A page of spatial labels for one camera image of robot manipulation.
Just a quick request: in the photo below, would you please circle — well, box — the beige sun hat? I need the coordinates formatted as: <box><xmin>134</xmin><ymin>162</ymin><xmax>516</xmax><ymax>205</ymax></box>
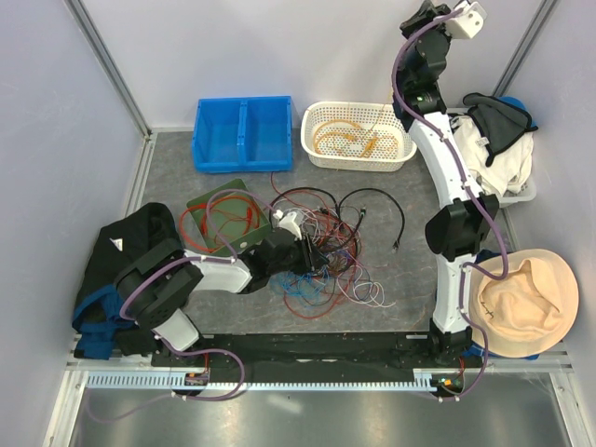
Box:
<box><xmin>468</xmin><ymin>249</ymin><xmax>579</xmax><ymax>358</ymax></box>

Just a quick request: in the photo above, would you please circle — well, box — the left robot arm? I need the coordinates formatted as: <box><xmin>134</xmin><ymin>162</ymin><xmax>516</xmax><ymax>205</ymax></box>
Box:
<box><xmin>115</xmin><ymin>228</ymin><xmax>329</xmax><ymax>366</ymax></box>

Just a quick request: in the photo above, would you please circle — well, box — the blue thin wire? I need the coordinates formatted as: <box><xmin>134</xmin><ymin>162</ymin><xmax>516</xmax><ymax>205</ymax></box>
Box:
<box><xmin>269</xmin><ymin>272</ymin><xmax>336</xmax><ymax>306</ymax></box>

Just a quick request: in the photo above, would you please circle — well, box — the white cloth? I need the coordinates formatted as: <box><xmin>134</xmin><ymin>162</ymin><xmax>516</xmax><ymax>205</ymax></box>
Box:
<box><xmin>450</xmin><ymin>115</ymin><xmax>534</xmax><ymax>198</ymax></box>

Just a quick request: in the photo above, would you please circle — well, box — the white perforated plastic basket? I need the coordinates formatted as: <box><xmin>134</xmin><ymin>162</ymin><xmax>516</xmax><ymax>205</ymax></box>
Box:
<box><xmin>301</xmin><ymin>102</ymin><xmax>417</xmax><ymax>172</ymax></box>

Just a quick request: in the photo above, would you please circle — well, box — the white thin wire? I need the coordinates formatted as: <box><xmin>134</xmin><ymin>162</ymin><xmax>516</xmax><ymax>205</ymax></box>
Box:
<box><xmin>278</xmin><ymin>207</ymin><xmax>397</xmax><ymax>311</ymax></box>

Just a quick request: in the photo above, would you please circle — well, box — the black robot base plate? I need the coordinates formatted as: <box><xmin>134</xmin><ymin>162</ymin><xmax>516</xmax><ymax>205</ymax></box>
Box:
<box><xmin>153</xmin><ymin>331</ymin><xmax>467</xmax><ymax>386</ymax></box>

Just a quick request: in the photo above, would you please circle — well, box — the black jacket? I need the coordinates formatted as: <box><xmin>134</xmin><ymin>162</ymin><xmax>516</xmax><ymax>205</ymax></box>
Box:
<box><xmin>71</xmin><ymin>202</ymin><xmax>181</xmax><ymax>359</ymax></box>

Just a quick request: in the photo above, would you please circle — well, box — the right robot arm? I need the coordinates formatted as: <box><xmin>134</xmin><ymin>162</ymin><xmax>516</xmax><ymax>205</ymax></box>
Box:
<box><xmin>391</xmin><ymin>1</ymin><xmax>499</xmax><ymax>367</ymax></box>

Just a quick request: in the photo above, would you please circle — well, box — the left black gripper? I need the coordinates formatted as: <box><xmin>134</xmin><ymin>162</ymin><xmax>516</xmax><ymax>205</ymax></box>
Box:
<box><xmin>268</xmin><ymin>232</ymin><xmax>330</xmax><ymax>276</ymax></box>

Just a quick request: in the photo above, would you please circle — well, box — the slotted grey cable duct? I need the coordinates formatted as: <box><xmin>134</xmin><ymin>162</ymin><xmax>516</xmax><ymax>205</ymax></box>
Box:
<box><xmin>87</xmin><ymin>371</ymin><xmax>438</xmax><ymax>392</ymax></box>

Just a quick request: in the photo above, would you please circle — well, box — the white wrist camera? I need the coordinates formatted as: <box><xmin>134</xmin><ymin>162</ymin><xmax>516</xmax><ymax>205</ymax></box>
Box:
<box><xmin>273</xmin><ymin>210</ymin><xmax>304</xmax><ymax>240</ymax></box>
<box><xmin>445</xmin><ymin>1</ymin><xmax>487</xmax><ymax>40</ymax></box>

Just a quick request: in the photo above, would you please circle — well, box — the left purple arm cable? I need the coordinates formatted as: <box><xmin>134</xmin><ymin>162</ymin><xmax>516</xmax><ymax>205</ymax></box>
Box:
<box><xmin>118</xmin><ymin>189</ymin><xmax>280</xmax><ymax>322</ymax></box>

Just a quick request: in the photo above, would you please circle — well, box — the black usb cable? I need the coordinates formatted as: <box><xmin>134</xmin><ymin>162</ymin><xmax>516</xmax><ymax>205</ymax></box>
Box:
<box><xmin>337</xmin><ymin>187</ymin><xmax>405</xmax><ymax>252</ymax></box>

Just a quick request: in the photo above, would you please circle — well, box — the blue divided plastic bin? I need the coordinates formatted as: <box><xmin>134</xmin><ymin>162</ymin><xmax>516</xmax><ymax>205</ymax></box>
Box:
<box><xmin>191</xmin><ymin>96</ymin><xmax>293</xmax><ymax>174</ymax></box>

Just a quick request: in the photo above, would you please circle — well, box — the yellow thin wire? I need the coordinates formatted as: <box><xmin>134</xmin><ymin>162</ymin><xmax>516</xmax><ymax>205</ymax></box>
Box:
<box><xmin>346</xmin><ymin>86</ymin><xmax>397</xmax><ymax>141</ymax></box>
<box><xmin>325</xmin><ymin>132</ymin><xmax>401</xmax><ymax>162</ymax></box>

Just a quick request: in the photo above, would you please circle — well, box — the blue cap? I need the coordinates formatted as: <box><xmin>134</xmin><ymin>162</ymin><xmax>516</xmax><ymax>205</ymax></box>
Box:
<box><xmin>498</xmin><ymin>96</ymin><xmax>538</xmax><ymax>130</ymax></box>

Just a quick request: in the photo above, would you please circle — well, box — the dark grey cloth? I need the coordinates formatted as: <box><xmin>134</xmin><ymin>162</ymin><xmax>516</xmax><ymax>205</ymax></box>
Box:
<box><xmin>462</xmin><ymin>92</ymin><xmax>535</xmax><ymax>167</ymax></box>

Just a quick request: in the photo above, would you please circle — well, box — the grey plastic laundry tub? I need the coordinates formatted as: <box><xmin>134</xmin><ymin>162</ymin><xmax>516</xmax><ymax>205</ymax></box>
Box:
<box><xmin>481</xmin><ymin>131</ymin><xmax>535</xmax><ymax>207</ymax></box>

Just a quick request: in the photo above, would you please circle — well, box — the green plastic tray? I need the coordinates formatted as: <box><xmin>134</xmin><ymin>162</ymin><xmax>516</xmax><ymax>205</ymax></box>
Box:
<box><xmin>179</xmin><ymin>179</ymin><xmax>272</xmax><ymax>257</ymax></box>

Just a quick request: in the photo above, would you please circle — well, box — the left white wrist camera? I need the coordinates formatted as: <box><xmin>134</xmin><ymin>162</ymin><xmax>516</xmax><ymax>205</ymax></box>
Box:
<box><xmin>273</xmin><ymin>210</ymin><xmax>304</xmax><ymax>240</ymax></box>

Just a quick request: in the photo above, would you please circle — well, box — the yellow ethernet cable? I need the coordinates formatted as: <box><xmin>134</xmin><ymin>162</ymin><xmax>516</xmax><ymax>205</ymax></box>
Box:
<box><xmin>312</xmin><ymin>130</ymin><xmax>378</xmax><ymax>159</ymax></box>
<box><xmin>312</xmin><ymin>119</ymin><xmax>362</xmax><ymax>153</ymax></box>

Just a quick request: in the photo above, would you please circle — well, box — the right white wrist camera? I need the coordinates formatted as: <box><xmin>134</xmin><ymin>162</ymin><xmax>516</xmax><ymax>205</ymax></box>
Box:
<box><xmin>445</xmin><ymin>1</ymin><xmax>487</xmax><ymax>40</ymax></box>

